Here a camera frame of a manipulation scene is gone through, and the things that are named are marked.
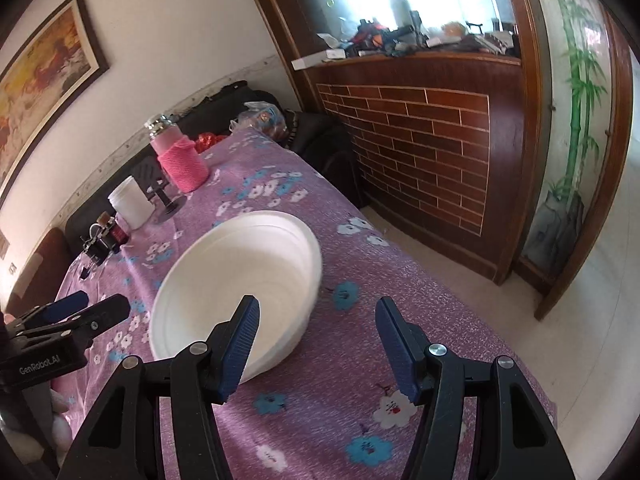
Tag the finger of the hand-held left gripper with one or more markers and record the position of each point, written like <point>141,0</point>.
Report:
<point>65,302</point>
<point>100,312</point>

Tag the dark bottle with wooden cap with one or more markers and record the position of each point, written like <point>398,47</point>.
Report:
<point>117,232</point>

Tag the black cylindrical device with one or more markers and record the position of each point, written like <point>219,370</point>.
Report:
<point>100,247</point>

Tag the black phone stand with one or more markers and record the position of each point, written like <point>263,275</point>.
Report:
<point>167,205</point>

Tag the pink vacuum flask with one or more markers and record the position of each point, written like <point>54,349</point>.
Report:
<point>162,132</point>

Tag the clear plastic snack bag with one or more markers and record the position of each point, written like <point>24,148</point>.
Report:
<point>260,117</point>

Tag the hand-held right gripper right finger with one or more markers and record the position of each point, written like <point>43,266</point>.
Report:
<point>395,345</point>

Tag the pink knitted flask sleeve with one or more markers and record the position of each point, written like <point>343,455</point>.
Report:
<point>185,167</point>

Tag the red plastic bag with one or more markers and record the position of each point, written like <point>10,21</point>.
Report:
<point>206,141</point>

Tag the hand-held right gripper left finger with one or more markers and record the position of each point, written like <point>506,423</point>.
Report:
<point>240,350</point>

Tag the wooden brick-pattern partition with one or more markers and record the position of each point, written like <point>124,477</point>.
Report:
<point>425,160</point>

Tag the wall sticker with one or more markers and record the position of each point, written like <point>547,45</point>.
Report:
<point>4,245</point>

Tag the bamboo painted panel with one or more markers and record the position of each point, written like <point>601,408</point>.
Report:
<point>575,110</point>

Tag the purple floral tablecloth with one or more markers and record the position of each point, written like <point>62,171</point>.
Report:
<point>350,270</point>

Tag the black sofa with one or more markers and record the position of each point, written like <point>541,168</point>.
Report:
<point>100,185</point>

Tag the brown chair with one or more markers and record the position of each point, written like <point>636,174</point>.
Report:
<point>40,270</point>

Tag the white flat box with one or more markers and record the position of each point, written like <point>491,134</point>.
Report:
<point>315,60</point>

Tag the red and black tool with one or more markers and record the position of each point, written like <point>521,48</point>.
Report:
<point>375,35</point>

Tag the white plastic jar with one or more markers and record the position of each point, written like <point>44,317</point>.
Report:
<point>131,202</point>

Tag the framed painting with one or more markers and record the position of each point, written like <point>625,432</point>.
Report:
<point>45,85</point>

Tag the black bag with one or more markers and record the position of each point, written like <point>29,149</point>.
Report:
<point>325,155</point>

